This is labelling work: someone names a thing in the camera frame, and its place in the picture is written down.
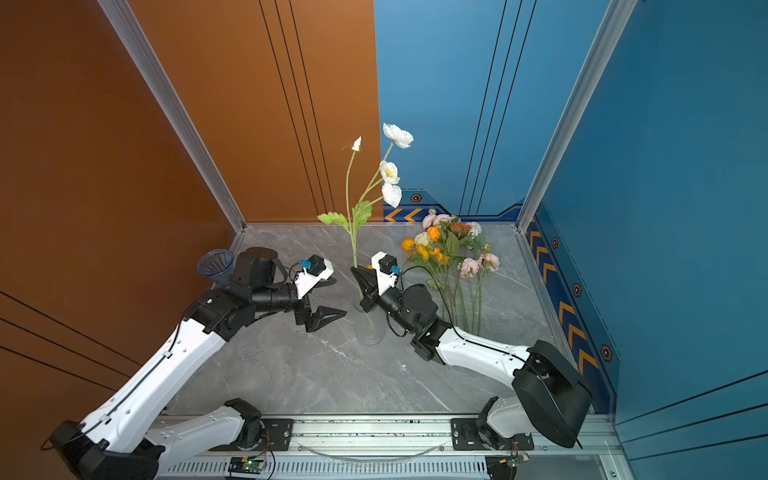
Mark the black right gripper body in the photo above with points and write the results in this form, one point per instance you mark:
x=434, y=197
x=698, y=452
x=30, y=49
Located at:
x=389, y=305

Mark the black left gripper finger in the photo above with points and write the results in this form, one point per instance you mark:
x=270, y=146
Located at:
x=322, y=317
x=323, y=281

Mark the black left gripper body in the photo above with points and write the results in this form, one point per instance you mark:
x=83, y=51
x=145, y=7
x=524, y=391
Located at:
x=303, y=309

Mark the clear ribbed glass vase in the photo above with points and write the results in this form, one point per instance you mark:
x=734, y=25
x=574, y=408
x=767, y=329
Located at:
x=370, y=325

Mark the white ranunculus flower stem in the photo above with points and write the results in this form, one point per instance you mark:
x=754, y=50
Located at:
x=382, y=187

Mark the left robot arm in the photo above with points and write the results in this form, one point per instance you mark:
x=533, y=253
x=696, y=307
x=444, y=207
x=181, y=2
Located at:
x=118, y=439

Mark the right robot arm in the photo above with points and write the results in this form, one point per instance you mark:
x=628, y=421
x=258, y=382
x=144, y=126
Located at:
x=551, y=397

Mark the purple glass vase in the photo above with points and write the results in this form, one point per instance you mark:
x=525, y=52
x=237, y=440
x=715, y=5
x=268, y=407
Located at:
x=217, y=265

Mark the pink rose flower stem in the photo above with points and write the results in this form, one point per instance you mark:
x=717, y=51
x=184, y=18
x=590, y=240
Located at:
x=478, y=261

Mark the green circuit board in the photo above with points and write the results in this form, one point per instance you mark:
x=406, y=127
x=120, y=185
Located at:
x=239, y=466

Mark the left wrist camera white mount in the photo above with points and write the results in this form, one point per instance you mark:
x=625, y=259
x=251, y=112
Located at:
x=313, y=266

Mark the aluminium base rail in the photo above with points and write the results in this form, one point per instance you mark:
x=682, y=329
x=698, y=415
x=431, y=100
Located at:
x=412, y=446

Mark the aluminium corner post left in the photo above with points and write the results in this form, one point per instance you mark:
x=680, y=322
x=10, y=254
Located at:
x=128, y=29

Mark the aluminium corner post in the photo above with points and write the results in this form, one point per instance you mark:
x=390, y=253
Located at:
x=128, y=29
x=606, y=39

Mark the aluminium corner post right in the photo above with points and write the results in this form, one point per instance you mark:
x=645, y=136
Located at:
x=606, y=39

